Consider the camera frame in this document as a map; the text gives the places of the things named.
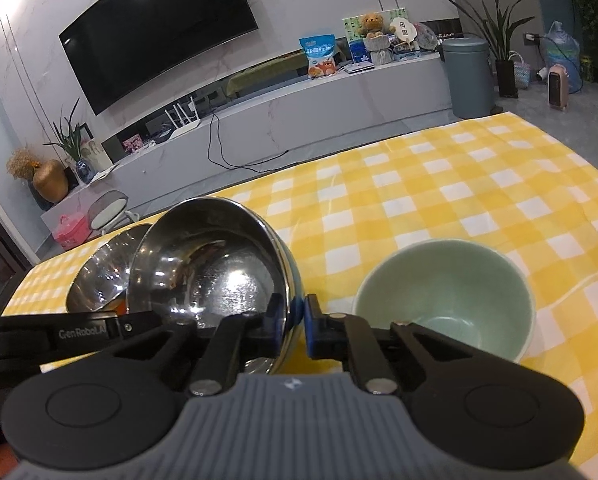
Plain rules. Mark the woven basket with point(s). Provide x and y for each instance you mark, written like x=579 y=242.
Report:
x=521 y=74

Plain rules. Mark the blue steel bowl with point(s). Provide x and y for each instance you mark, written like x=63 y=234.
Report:
x=204 y=260

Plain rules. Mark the green ceramic bowl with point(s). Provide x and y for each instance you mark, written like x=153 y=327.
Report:
x=444 y=285

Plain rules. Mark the white picture frame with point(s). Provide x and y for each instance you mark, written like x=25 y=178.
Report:
x=98 y=155

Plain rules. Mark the pink space heater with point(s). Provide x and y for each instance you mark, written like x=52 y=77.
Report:
x=559 y=87

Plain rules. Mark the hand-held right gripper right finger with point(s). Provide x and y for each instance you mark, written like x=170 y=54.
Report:
x=313 y=327

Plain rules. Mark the round stool with cushion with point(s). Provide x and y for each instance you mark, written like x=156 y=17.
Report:
x=106 y=210

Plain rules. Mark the grey trash bin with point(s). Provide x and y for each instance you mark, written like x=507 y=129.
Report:
x=466 y=80

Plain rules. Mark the wall outlet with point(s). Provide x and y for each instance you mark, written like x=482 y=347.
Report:
x=530 y=37

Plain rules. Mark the blue glass vase with plant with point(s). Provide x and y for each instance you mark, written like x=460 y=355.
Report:
x=84 y=170

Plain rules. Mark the orange steel bowl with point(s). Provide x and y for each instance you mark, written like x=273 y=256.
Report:
x=99 y=280

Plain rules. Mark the white router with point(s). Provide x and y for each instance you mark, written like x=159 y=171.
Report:
x=181 y=130

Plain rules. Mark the black flat television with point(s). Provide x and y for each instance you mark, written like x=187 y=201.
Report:
x=154 y=25

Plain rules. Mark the gold vase with dried flowers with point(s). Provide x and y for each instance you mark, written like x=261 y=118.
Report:
x=51 y=182

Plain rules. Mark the brown teddy bear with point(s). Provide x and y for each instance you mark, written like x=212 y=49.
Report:
x=374 y=25

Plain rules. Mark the white hair dryer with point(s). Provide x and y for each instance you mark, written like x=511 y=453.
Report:
x=542 y=74

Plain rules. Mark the pink plastic basket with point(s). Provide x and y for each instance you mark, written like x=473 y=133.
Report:
x=71 y=232

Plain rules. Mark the decorative glass dish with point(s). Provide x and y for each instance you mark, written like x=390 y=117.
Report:
x=427 y=36

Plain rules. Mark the green picture board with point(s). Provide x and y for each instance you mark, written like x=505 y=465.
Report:
x=351 y=27

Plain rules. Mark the white marble television cabinet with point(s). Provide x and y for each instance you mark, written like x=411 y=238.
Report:
x=329 y=110

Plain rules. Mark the blue snack bag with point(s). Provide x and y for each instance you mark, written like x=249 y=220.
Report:
x=320 y=57

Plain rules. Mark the blue water bottle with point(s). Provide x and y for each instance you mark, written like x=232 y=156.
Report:
x=561 y=47

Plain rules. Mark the white round hand fan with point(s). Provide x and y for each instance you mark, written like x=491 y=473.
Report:
x=404 y=30

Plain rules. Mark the tall potted plant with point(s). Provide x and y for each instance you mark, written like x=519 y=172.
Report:
x=506 y=77

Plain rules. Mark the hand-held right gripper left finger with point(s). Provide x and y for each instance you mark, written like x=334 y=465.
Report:
x=274 y=322

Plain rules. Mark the yellow checkered tablecloth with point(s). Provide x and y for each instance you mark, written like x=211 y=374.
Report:
x=429 y=185

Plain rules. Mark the pink photo card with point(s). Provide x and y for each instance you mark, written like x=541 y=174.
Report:
x=132 y=143

